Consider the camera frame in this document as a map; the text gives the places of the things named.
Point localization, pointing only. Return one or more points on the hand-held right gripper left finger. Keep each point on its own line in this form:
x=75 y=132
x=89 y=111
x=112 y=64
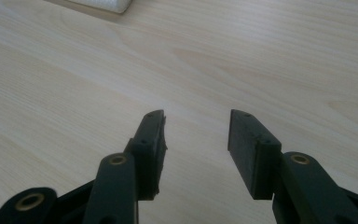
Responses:
x=147 y=149

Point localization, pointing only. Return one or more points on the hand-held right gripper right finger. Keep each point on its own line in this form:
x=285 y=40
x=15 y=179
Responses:
x=245 y=155

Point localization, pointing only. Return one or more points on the white towel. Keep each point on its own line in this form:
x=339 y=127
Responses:
x=101 y=3

